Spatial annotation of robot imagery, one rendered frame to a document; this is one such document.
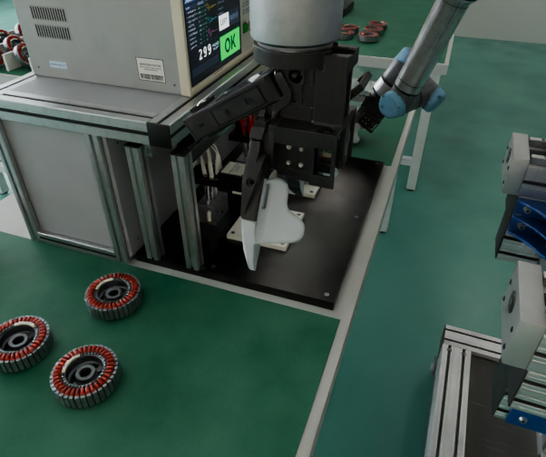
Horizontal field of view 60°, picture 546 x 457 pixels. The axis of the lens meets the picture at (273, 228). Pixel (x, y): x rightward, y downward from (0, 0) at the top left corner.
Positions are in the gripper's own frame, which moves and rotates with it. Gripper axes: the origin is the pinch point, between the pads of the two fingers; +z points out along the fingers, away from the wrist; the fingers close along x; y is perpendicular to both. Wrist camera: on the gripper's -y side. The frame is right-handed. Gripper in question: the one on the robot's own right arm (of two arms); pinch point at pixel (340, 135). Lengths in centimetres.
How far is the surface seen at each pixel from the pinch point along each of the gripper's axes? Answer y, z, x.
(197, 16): -40, -34, -62
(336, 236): 10, -7, -57
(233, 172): -18, -8, -62
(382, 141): 12.6, -6.1, 2.1
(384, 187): 17.3, -8.6, -27.1
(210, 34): -38, -30, -57
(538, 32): 135, -5, 472
